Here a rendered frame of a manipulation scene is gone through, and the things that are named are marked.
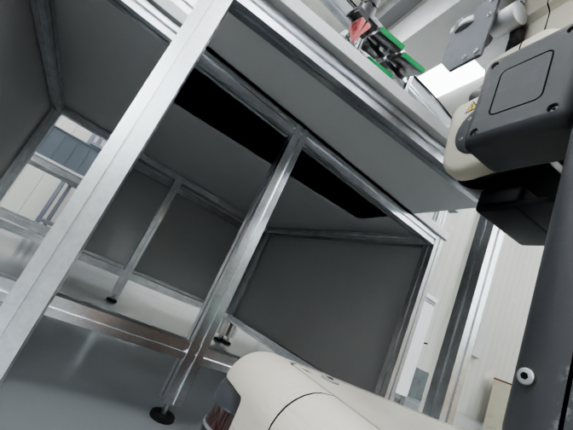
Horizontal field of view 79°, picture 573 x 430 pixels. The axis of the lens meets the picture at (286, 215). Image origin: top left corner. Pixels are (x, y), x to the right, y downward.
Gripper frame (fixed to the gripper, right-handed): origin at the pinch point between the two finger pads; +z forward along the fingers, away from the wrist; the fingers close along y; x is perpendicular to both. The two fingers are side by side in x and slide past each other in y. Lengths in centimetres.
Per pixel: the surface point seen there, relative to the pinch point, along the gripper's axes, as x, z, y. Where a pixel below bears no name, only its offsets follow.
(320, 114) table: 15.9, 40.2, 6.8
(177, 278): -166, 105, -35
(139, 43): -14, 41, 52
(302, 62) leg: 32, 44, 23
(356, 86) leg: 35, 42, 11
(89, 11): -17, 41, 66
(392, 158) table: 22.6, 40.1, -15.9
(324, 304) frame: -45, 80, -69
